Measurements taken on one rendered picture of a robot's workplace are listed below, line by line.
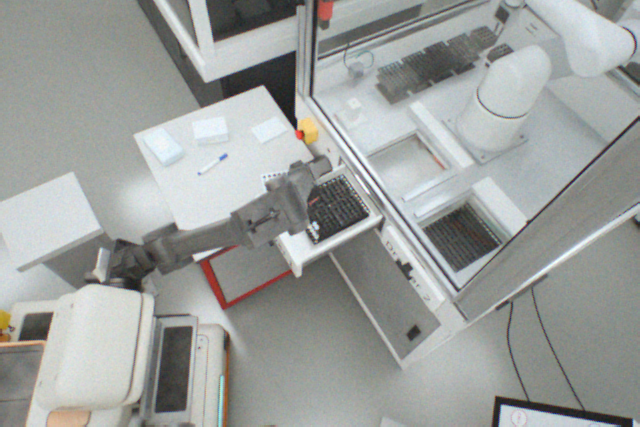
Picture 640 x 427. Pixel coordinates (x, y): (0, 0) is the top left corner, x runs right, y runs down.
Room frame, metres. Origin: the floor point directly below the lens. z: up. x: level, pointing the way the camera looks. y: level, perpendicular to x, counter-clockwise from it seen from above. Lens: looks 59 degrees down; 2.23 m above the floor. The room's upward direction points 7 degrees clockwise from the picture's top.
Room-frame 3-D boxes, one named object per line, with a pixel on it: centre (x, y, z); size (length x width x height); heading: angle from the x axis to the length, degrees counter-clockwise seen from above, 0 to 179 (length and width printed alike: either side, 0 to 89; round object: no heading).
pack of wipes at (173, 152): (0.97, 0.64, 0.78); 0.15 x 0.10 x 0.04; 48
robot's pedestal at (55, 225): (0.63, 0.96, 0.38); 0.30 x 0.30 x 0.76; 40
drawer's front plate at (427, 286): (0.56, -0.31, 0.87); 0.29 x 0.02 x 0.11; 37
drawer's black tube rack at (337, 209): (0.74, -0.03, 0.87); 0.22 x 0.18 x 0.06; 127
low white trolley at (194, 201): (0.96, 0.37, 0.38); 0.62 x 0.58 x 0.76; 37
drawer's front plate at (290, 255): (0.62, 0.13, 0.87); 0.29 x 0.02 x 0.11; 37
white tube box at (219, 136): (1.07, 0.48, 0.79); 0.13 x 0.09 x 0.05; 112
